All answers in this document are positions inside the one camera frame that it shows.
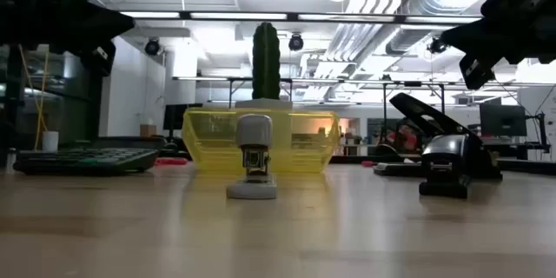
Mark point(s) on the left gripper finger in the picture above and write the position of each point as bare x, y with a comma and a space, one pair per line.
87, 17
97, 35

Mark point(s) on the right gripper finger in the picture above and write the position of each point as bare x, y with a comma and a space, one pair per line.
478, 30
482, 47

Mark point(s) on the yellow transparent supply box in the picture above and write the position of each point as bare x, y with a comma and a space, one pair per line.
208, 139

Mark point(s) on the black monitor on arm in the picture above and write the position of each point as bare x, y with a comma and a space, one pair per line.
503, 119

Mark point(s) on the small cardboard box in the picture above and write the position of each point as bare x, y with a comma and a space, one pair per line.
147, 130

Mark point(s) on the black hole punch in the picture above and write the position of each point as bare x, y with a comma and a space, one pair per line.
412, 110

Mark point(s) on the white cup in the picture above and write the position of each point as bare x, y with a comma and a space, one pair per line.
50, 141

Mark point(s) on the black computer monitor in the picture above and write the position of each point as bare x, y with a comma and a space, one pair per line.
180, 117

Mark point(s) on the person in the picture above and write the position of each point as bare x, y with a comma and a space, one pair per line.
404, 137

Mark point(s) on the black desk calculator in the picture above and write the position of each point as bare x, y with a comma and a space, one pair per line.
87, 158

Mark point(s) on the green cactus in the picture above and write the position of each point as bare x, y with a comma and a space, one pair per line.
266, 61

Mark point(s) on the white grey stapler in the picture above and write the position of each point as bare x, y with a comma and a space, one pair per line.
254, 130

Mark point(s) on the black overhead light bar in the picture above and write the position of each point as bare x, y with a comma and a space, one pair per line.
293, 16

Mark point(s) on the black ceiling-mounted camera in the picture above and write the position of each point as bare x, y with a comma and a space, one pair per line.
152, 47
436, 45
295, 42

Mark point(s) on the black workbench frame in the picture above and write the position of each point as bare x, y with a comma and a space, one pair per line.
384, 108

